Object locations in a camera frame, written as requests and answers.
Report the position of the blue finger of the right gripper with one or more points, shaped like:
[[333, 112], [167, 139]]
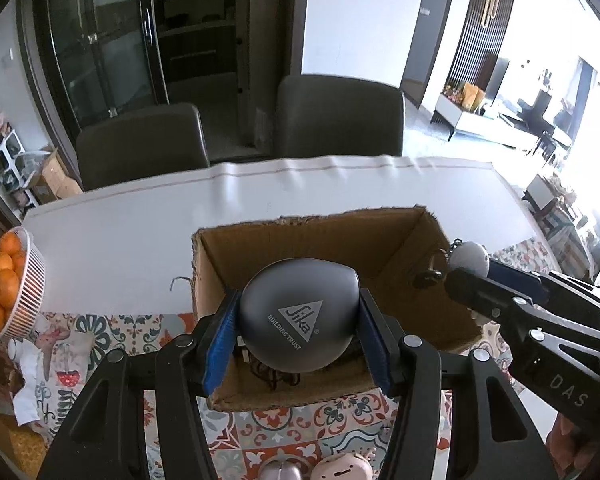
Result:
[[527, 284], [481, 295]]

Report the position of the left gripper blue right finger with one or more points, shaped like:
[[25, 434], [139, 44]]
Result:
[[375, 338]]

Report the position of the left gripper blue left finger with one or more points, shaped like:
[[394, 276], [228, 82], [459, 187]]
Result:
[[218, 341]]

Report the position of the black power adapter with cable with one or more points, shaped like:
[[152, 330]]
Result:
[[271, 378]]

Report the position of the dark grey Sika ball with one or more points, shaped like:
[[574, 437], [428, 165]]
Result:
[[297, 315]]

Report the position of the silver egg-shaped object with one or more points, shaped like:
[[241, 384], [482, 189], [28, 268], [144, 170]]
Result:
[[280, 470]]

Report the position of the pink round device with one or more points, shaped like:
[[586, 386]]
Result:
[[345, 466]]

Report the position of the brown cardboard box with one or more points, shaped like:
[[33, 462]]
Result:
[[386, 247]]

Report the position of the patterned table runner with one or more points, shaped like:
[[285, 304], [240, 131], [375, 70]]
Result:
[[241, 442]]

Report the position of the white tv cabinet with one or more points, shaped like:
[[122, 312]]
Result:
[[495, 130]]

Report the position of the patterned tissue cover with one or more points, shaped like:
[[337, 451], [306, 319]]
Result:
[[53, 363]]

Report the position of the white fruit basket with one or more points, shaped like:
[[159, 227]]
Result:
[[29, 301]]

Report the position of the woven yellow box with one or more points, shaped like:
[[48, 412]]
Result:
[[22, 446]]

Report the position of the left dark dining chair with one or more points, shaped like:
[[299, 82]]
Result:
[[153, 141]]

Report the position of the dark dining chair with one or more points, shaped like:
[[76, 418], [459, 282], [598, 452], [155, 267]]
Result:
[[153, 141], [319, 115]]

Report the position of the right dark dining chair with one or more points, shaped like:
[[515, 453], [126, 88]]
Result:
[[319, 115]]

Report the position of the oranges in basket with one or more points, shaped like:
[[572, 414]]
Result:
[[12, 260]]

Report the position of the white shoe shelf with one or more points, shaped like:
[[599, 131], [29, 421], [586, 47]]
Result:
[[13, 190]]

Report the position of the dark glass sliding door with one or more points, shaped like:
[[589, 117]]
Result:
[[91, 60]]

